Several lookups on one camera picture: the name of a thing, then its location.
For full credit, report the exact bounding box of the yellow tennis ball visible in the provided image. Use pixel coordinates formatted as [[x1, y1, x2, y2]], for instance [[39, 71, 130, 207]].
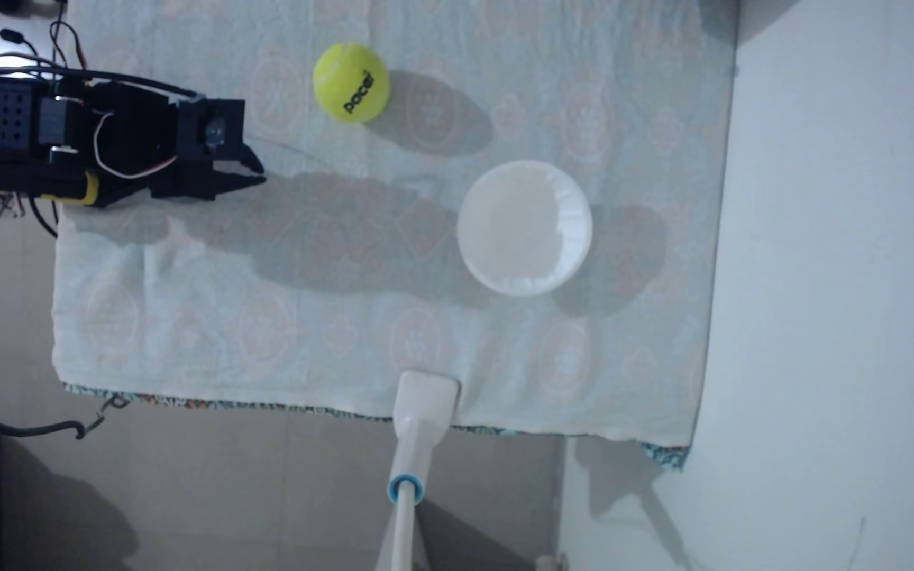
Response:
[[313, 42, 391, 125]]

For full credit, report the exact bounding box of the white paper bowl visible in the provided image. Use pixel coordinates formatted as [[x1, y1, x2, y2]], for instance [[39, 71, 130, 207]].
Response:
[[457, 160, 593, 298]]

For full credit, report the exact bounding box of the black yellow table clamp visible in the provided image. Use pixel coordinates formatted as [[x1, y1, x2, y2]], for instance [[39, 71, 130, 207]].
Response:
[[0, 169, 101, 210]]

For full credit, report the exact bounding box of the pale patterned table cloth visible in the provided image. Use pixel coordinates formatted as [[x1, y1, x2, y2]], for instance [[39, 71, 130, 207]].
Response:
[[51, 0, 741, 471]]

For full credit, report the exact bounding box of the white clamp stand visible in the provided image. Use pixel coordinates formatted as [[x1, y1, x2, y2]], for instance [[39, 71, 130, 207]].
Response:
[[373, 369, 461, 571]]

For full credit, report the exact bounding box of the white red servo wire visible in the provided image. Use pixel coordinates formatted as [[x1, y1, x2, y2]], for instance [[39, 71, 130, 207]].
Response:
[[90, 109, 180, 181]]

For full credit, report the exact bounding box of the black cable with hook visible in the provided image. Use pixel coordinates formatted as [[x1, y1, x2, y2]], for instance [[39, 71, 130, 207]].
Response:
[[0, 394, 132, 441]]

